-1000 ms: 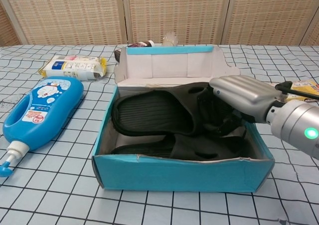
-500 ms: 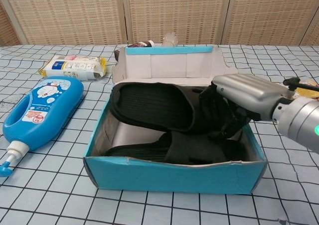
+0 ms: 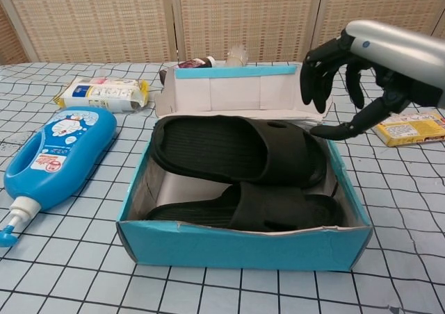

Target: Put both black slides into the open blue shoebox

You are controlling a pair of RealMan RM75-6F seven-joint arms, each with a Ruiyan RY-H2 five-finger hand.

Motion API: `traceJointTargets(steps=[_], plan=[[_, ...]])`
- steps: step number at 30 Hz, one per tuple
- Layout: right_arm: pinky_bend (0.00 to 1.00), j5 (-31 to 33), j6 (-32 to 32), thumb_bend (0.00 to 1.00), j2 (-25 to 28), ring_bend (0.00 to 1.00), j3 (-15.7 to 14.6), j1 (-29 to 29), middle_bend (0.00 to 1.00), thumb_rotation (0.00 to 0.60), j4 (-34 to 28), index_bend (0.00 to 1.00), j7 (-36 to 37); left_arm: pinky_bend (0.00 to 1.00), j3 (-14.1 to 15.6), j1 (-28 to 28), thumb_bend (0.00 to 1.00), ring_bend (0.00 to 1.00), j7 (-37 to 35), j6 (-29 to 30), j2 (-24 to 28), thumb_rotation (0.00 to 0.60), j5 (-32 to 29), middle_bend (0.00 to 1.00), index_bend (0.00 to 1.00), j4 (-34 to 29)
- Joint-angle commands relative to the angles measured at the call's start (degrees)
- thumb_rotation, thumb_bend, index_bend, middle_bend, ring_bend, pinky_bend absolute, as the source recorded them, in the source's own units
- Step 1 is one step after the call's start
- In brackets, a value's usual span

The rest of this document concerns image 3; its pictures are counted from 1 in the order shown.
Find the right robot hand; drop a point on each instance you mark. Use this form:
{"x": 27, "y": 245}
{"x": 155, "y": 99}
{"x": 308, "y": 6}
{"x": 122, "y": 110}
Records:
{"x": 400, "y": 53}

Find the black rubber slipper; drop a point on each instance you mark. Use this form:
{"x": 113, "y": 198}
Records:
{"x": 236, "y": 147}
{"x": 271, "y": 206}

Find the blue cardboard shoe box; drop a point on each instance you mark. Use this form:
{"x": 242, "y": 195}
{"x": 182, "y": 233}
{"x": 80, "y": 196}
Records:
{"x": 243, "y": 248}

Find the yellow flat package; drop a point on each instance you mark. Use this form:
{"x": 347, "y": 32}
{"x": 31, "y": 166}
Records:
{"x": 410, "y": 130}

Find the dark brown labelled bottle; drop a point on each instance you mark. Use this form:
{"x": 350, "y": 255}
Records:
{"x": 193, "y": 63}

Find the beige woven folding screen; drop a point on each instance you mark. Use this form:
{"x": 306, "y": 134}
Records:
{"x": 104, "y": 18}

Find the white wet wipes pack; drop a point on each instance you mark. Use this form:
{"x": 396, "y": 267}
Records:
{"x": 104, "y": 93}

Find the blue cartoon pump bottle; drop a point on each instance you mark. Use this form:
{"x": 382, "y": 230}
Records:
{"x": 66, "y": 154}

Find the checked light blue tablecloth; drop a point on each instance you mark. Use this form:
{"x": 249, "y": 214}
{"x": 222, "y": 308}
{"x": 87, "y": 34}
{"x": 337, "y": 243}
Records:
{"x": 69, "y": 276}

